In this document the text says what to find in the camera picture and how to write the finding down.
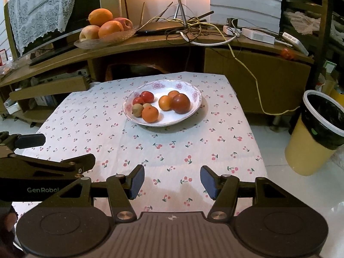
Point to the white slatted panel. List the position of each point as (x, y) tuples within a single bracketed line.
[(244, 0)]

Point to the olive brown round fruit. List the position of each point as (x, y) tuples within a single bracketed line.
[(137, 110)]

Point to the dark red tomato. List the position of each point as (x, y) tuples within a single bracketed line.
[(181, 103)]

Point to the pink peach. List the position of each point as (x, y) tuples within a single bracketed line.
[(125, 23)]

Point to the curved television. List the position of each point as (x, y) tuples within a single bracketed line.
[(87, 0)]

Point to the white floral plate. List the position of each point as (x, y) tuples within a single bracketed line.
[(172, 118)]

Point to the small red object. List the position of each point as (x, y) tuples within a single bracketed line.
[(287, 53)]

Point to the black router with antenna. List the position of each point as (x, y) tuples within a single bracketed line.
[(158, 28)]

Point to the small red tomato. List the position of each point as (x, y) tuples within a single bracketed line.
[(137, 100)]

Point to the glass fruit bowl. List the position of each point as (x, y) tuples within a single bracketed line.
[(119, 36)]

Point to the tan round fruit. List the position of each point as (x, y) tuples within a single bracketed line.
[(146, 105)]

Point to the orange in glass bowl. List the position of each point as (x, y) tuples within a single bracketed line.
[(100, 17), (110, 29)]

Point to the small white adapter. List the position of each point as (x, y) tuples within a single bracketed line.
[(229, 30)]

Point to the small orange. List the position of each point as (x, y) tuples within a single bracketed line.
[(164, 103), (173, 94)]

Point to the yellow trash bin black bag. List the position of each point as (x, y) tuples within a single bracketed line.
[(314, 134)]

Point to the dark shelf unit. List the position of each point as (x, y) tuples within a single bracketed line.
[(322, 18)]

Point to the cherry print tablecloth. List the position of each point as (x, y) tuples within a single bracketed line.
[(174, 145)]

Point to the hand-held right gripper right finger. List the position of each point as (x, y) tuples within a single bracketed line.
[(208, 181)]

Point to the white lace cloth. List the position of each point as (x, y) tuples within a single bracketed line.
[(37, 10)]

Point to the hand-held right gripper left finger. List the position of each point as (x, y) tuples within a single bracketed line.
[(137, 181)]

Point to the white power strip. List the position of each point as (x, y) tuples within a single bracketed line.
[(294, 41)]

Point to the large orange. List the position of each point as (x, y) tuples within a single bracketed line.
[(150, 114)]

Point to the white rectangular box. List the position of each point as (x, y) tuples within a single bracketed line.
[(258, 35)]

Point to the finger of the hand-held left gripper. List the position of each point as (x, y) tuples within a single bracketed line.
[(29, 140), (67, 164)]

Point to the wooden tv stand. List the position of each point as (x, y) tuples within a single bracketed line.
[(242, 67)]

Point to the pale apple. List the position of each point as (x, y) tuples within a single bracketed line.
[(89, 33)]

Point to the person's left hand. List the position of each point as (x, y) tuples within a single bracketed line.
[(7, 220)]

